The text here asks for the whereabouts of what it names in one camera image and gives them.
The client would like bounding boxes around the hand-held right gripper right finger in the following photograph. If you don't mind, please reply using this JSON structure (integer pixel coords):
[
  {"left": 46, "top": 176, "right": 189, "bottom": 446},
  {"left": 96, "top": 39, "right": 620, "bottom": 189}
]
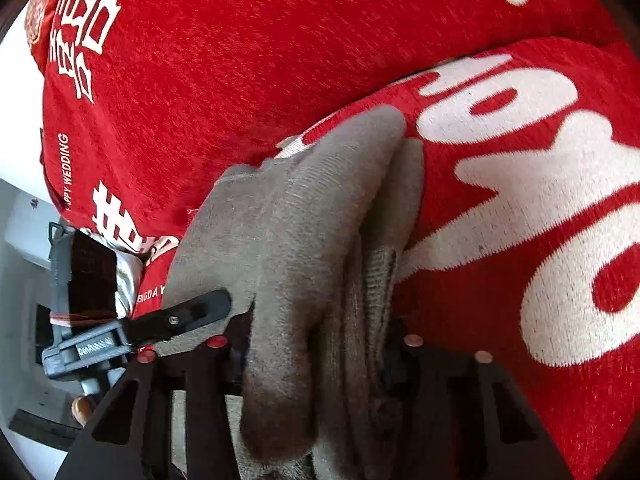
[{"left": 381, "top": 334, "right": 575, "bottom": 480}]

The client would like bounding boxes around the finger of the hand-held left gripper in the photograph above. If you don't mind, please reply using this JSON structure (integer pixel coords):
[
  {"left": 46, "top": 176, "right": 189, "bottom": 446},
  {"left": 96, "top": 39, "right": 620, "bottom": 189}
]
[{"left": 121, "top": 289, "right": 234, "bottom": 349}]

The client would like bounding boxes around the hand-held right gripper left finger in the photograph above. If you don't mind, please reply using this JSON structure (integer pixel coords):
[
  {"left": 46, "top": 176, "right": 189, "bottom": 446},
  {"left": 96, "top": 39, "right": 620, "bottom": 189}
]
[{"left": 54, "top": 335, "right": 253, "bottom": 480}]

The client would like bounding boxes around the grey knit garment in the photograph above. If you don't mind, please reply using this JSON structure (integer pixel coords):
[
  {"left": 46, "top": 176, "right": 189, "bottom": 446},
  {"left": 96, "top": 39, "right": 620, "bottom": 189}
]
[{"left": 162, "top": 105, "right": 427, "bottom": 480}]

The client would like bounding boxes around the person's left hand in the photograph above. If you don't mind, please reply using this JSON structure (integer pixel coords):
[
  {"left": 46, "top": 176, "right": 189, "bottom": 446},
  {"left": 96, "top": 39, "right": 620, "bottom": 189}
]
[{"left": 71, "top": 396, "right": 99, "bottom": 429}]

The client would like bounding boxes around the white patterned cloth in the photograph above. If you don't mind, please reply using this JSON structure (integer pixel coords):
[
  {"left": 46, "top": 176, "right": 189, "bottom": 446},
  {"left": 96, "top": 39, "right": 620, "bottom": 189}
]
[{"left": 114, "top": 247, "right": 151, "bottom": 318}]

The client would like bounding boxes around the red printed blanket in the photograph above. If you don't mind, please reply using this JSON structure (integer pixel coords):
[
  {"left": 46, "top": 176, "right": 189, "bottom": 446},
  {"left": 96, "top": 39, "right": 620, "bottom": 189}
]
[{"left": 27, "top": 0, "right": 640, "bottom": 480}]

